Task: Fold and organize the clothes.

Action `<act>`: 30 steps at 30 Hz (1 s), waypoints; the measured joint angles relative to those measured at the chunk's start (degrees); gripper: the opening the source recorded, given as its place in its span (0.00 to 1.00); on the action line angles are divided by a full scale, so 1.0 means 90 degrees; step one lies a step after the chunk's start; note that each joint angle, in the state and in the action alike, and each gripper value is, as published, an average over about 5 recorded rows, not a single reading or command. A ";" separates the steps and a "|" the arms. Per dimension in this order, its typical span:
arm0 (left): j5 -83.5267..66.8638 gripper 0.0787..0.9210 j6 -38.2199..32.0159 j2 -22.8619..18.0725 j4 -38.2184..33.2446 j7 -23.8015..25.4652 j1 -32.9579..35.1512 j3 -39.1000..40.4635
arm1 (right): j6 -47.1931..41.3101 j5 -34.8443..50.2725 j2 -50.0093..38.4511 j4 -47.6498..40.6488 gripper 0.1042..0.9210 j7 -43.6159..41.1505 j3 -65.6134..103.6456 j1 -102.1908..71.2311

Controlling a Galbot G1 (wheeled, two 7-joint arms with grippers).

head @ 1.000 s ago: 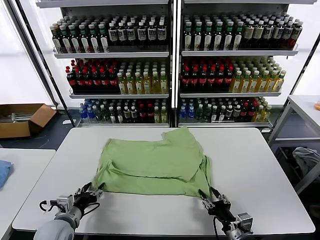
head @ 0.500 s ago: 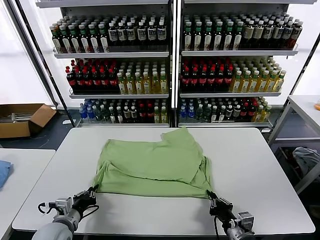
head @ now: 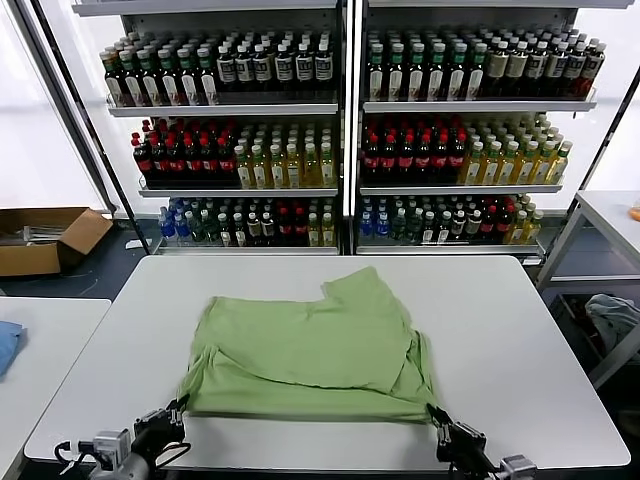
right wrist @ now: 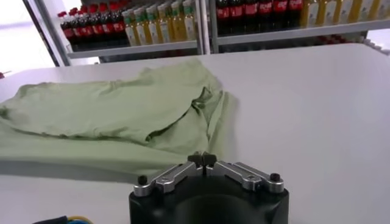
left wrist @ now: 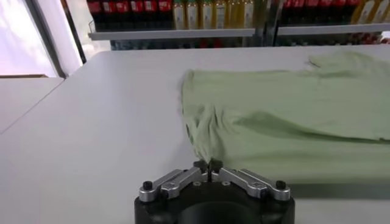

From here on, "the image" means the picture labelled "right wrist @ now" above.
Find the black window pole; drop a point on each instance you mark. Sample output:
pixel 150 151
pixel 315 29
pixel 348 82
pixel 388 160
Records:
pixel 42 30

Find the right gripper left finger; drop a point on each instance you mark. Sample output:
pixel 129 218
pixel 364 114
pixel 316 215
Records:
pixel 170 181

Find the cola bottle red cap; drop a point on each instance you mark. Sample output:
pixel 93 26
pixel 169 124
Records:
pixel 97 29
pixel 223 13
pixel 67 32
pixel 108 28
pixel 88 30
pixel 250 9
pixel 280 6
pixel 265 8
pixel 295 4
pixel 118 26
pixel 236 12
pixel 78 31

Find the yellow tea bottle green cap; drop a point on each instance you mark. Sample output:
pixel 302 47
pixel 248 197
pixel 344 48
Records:
pixel 309 13
pixel 153 27
pixel 189 22
pixel 178 24
pixel 131 30
pixel 342 11
pixel 326 12
pixel 165 25
pixel 374 9
pixel 358 10
pixel 142 29
pixel 385 7

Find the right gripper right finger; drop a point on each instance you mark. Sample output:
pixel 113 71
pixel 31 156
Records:
pixel 246 178

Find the light green polo shirt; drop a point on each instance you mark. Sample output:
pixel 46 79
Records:
pixel 106 106

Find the grey metal shelf rack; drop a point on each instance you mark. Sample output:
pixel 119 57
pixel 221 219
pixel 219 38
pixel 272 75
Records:
pixel 289 33
pixel 131 50

